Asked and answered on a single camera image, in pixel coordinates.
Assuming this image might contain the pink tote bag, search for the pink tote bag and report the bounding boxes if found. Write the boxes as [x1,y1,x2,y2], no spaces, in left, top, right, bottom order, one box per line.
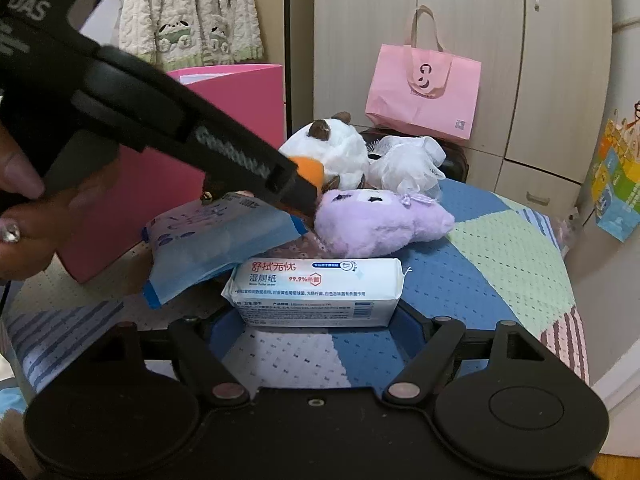
[365,5,483,142]

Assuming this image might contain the patchwork blanket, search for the patchwork blanket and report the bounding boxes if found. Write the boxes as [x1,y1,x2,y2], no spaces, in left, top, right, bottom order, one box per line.
[0,175,591,411]

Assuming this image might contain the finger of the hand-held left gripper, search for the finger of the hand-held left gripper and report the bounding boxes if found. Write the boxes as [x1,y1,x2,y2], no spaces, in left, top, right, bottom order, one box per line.
[75,45,323,215]

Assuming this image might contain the beige wardrobe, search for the beige wardrobe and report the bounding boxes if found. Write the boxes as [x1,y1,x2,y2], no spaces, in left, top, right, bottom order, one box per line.
[312,0,613,211]

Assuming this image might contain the white mesh bath sponge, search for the white mesh bath sponge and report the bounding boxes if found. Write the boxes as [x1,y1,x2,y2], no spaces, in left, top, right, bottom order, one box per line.
[367,135,447,196]

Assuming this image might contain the white plush toy brown ears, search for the white plush toy brown ears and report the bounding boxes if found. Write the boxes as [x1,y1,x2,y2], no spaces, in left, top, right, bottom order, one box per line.
[277,112,371,195]

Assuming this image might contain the black suitcase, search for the black suitcase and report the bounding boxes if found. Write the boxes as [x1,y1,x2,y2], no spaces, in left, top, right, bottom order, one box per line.
[357,127,469,183]

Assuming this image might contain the white wet wipes pack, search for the white wet wipes pack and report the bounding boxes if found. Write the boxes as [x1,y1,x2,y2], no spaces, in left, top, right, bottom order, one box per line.
[221,258,413,328]

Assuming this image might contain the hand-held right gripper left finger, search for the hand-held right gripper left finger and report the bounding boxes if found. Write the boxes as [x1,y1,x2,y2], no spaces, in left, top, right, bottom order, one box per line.
[82,305,251,406]

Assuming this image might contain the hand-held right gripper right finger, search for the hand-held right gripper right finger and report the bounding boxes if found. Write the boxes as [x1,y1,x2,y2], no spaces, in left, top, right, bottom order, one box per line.
[382,304,557,406]

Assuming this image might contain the cream knitted sweater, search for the cream knitted sweater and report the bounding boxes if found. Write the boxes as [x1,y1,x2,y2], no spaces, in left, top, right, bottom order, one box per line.
[117,0,266,73]

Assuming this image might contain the blue plastic packet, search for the blue plastic packet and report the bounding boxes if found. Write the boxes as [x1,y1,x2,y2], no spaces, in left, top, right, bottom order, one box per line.
[141,191,309,309]

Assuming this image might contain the colourful paper bag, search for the colourful paper bag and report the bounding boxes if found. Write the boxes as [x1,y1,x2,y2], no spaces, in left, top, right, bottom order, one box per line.
[590,100,640,243]

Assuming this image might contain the pink cardboard box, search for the pink cardboard box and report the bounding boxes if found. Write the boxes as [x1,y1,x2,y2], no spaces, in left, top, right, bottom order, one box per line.
[55,63,287,284]

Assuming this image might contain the purple plush toy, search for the purple plush toy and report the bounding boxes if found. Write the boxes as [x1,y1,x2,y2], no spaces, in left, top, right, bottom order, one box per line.
[314,187,456,259]

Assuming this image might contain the person's left hand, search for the person's left hand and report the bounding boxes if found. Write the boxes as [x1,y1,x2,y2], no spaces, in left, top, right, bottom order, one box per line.
[0,125,122,282]

